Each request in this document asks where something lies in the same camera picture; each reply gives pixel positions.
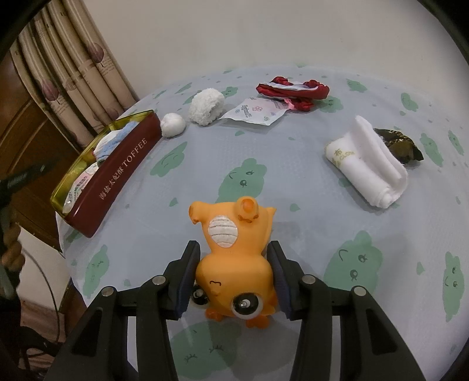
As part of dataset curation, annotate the white fluffy plush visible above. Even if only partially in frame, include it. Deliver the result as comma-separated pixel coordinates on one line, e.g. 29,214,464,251
188,88,225,127

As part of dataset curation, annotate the white towel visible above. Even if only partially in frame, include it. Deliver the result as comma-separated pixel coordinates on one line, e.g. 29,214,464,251
325,115,409,209

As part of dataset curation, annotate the small white soft ball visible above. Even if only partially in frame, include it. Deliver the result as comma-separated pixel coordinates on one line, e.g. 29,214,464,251
160,113,187,138

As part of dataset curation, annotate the white and green packet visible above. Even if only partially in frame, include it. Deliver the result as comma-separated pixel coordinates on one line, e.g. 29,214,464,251
64,163,101,213

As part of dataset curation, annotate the blue and white cloth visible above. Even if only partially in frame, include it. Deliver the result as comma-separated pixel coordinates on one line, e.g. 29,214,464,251
93,123,140,162

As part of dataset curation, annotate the dark red tin box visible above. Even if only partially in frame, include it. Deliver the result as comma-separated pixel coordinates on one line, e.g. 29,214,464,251
50,109,163,239

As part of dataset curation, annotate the thin black cable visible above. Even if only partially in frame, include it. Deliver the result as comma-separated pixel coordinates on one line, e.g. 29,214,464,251
22,248,62,341

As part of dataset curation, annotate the pale blue printed tablecloth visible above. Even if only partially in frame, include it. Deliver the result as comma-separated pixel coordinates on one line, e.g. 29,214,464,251
55,64,469,381

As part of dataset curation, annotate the beige printed curtain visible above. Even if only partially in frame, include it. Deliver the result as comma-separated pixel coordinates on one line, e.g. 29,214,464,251
9,0,140,147

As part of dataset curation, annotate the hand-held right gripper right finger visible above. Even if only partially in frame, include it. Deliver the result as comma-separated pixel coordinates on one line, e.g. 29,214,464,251
267,241,427,381

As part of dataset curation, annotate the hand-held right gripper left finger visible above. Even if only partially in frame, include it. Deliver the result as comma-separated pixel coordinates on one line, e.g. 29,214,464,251
44,240,202,381

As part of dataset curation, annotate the person's left hand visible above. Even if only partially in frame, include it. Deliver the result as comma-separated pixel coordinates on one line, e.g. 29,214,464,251
0,220,26,273

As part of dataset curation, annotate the white printed wipe packet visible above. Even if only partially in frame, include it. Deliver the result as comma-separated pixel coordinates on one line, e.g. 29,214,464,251
219,97,290,126

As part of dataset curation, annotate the orange squishy animal toy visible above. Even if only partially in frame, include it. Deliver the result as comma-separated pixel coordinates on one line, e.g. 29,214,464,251
188,196,279,328

